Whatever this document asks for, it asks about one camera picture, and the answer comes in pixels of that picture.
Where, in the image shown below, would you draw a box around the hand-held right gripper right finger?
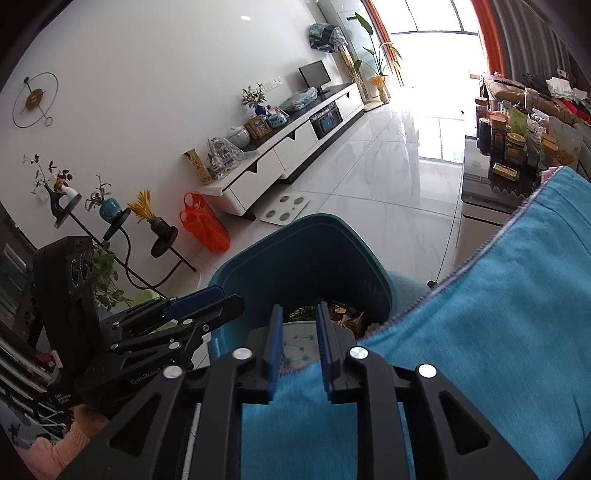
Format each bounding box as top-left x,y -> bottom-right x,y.
315,300 -> 539,480

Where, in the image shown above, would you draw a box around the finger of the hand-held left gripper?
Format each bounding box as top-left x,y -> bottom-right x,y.
108,295 -> 247,357
99,285 -> 225,329

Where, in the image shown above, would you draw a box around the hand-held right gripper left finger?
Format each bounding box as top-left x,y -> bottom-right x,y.
58,304 -> 284,480

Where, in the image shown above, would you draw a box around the teal plastic bin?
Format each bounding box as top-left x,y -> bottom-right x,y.
208,213 -> 396,371

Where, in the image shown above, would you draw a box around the person's left forearm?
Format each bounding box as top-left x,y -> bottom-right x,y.
14,404 -> 112,480

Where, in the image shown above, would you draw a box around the white wrapper with blue print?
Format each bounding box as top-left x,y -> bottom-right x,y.
277,320 -> 325,373

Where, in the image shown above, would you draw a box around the brown snack wrapper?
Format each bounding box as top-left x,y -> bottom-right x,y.
329,301 -> 366,334

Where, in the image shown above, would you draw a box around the green leafy plant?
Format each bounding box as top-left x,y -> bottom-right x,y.
90,242 -> 135,311

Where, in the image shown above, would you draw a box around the black plant stand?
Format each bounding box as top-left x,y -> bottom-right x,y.
46,185 -> 197,302

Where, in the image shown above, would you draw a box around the orange plastic bag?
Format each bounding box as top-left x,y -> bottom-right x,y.
180,191 -> 230,253

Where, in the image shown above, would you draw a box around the black vase with yellow wheat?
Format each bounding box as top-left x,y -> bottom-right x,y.
127,189 -> 175,232

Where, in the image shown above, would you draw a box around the teal vase with plant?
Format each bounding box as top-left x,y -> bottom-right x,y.
85,174 -> 123,222

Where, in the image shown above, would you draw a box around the metal drying rack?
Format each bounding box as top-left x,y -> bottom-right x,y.
0,332 -> 71,445

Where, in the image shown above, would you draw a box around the white vase with red flowers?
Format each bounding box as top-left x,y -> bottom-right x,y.
23,154 -> 80,205

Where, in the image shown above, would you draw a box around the white bathroom scale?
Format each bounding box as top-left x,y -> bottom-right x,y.
261,194 -> 311,227

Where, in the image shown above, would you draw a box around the yellow tall box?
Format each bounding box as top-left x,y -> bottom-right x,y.
183,148 -> 211,186

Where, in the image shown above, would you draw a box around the blue blanket with pink edge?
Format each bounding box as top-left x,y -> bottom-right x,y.
240,166 -> 591,480

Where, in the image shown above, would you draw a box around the clear bag with ship model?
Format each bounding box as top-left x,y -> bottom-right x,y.
206,136 -> 246,179

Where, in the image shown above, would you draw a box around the white ceramic jar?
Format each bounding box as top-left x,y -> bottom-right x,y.
225,126 -> 252,150

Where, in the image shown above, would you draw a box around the white and black TV cabinet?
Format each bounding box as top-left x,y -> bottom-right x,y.
187,82 -> 365,220

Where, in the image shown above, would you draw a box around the framed picture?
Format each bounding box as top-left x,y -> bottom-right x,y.
245,115 -> 271,140

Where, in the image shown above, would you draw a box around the small plant in blue vase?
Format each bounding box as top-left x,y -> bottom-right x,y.
241,83 -> 269,117

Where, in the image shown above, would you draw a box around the dark glass coffee table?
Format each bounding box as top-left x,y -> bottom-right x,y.
462,134 -> 546,260

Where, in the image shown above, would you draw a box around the clear bag with blue items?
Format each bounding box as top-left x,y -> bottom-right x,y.
280,88 -> 319,113

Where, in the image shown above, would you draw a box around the black monitor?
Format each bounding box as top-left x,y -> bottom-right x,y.
298,61 -> 332,96

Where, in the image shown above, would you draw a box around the group of glass jars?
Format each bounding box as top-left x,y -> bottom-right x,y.
475,83 -> 579,195

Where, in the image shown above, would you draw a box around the standing fan with printed cover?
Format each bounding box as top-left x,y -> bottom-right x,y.
308,21 -> 345,53

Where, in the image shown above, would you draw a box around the white standing air conditioner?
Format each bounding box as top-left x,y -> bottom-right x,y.
318,0 -> 371,89

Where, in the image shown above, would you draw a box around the tall green potted plant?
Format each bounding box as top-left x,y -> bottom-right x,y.
353,11 -> 403,105

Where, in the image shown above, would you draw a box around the large window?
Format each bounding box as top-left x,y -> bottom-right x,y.
369,0 -> 486,89

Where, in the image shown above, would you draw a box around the red clothes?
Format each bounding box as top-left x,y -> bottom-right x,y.
567,99 -> 591,126

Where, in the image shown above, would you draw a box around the white folded clothes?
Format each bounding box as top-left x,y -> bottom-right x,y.
546,76 -> 578,99

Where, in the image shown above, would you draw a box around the orange curtain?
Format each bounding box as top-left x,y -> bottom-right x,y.
471,0 -> 505,80

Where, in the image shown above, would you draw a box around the grey curtain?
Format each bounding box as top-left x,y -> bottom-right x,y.
489,0 -> 591,94

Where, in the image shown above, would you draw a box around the round wire wall clock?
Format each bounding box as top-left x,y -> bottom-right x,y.
11,71 -> 60,129

